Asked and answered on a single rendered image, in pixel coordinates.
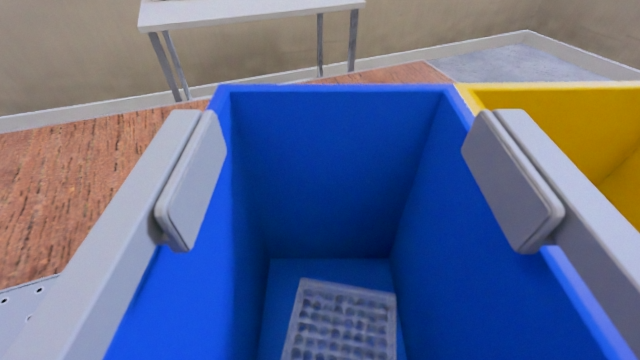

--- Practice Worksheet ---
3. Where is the blue bin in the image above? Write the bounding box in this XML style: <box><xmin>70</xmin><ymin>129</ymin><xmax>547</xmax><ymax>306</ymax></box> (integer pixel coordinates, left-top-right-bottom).
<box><xmin>102</xmin><ymin>85</ymin><xmax>637</xmax><ymax>360</ymax></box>

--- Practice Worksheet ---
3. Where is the yellow open-top bin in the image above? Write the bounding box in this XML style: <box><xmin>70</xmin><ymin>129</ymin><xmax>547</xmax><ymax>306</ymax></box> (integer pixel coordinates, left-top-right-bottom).
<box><xmin>453</xmin><ymin>83</ymin><xmax>640</xmax><ymax>234</ymax></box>

